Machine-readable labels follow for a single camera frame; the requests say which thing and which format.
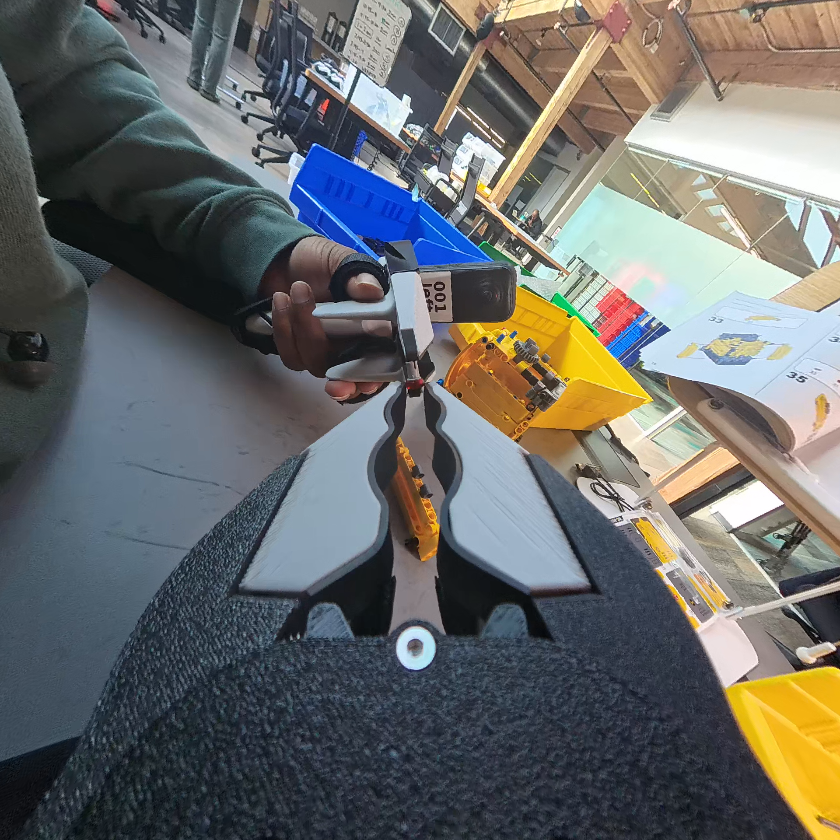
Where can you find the person's left forearm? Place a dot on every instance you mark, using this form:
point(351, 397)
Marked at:
point(197, 197)

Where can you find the red round lego stud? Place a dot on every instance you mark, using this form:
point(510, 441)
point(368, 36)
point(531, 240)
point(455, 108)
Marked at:
point(413, 386)

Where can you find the green storage bin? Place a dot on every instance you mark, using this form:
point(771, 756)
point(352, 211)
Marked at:
point(500, 252)

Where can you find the white sign board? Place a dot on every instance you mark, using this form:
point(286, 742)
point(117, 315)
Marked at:
point(377, 36)

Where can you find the person's left hand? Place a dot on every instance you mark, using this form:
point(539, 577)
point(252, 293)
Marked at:
point(308, 262)

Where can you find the red and blue parts drawers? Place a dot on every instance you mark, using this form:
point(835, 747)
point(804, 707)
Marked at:
point(623, 315)

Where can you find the yellow lego vehicle model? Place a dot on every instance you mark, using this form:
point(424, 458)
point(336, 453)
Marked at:
point(499, 387)

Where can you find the white rounded board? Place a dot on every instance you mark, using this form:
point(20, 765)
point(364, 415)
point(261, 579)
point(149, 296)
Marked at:
point(728, 649)

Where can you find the long wooden desk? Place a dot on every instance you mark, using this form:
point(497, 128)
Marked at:
point(394, 138)

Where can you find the white flat bar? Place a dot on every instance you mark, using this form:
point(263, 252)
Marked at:
point(787, 598)

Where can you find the yellow lego beam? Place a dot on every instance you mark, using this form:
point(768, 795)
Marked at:
point(430, 538)

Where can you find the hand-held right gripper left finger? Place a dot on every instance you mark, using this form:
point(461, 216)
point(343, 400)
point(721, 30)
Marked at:
point(321, 518)

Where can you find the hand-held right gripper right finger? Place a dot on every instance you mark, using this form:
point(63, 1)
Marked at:
point(512, 518)

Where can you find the blue storage bin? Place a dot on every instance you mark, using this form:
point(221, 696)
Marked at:
point(367, 197)

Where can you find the instruction booklet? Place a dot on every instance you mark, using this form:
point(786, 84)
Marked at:
point(741, 354)

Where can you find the black office chair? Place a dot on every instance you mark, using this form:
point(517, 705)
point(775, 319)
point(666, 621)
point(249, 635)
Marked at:
point(282, 85)

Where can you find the white book stand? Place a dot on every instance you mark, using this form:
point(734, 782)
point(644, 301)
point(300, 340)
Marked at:
point(754, 472)

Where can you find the yellow storage bin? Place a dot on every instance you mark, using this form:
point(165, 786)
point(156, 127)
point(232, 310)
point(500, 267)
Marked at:
point(794, 735)
point(590, 374)

